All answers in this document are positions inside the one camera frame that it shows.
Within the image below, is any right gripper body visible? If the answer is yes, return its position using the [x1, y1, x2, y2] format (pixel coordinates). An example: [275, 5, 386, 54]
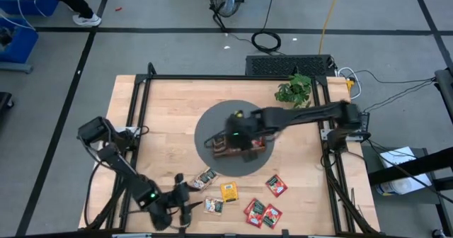
[231, 138, 260, 163]

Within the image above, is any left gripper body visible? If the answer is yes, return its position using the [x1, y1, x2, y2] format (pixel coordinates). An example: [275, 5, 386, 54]
[168, 173, 192, 228]

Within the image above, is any wooden tea organizer box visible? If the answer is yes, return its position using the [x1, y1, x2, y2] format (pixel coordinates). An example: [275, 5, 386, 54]
[211, 135, 267, 159]

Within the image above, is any yellow mango tea sachet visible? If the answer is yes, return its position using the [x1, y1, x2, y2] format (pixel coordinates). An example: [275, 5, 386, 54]
[219, 181, 240, 203]

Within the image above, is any grey round woven placemat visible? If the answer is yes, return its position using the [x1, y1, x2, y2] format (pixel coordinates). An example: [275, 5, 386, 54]
[193, 99, 275, 178]

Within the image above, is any green potted plant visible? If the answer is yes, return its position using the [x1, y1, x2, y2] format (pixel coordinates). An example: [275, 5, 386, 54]
[274, 73, 313, 108]

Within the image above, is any black perforated computer case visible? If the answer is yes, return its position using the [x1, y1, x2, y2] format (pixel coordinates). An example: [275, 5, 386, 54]
[245, 54, 336, 78]

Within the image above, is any white paper bag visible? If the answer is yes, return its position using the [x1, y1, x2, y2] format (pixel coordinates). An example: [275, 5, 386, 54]
[374, 145, 433, 197]

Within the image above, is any black metal stand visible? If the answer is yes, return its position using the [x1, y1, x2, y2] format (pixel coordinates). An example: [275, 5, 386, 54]
[367, 147, 453, 238]

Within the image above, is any black cart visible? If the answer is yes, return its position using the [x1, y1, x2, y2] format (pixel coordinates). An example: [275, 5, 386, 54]
[0, 91, 15, 123]

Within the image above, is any grey metal bar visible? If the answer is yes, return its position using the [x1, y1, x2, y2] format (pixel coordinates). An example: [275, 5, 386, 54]
[433, 67, 453, 124]

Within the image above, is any black aluminium table frame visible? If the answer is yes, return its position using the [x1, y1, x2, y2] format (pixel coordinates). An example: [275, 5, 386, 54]
[78, 62, 382, 236]

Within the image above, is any black power cord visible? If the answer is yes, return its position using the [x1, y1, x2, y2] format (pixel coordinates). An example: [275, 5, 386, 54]
[250, 0, 283, 54]

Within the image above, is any white cable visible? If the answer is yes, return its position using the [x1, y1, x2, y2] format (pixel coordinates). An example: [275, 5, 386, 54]
[336, 66, 362, 101]

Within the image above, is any yellow power cord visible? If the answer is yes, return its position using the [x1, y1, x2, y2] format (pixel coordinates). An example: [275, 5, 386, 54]
[317, 0, 344, 55]

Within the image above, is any thin black cable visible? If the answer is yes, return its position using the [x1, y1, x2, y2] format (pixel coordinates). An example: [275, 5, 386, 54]
[353, 69, 436, 85]
[367, 80, 436, 112]

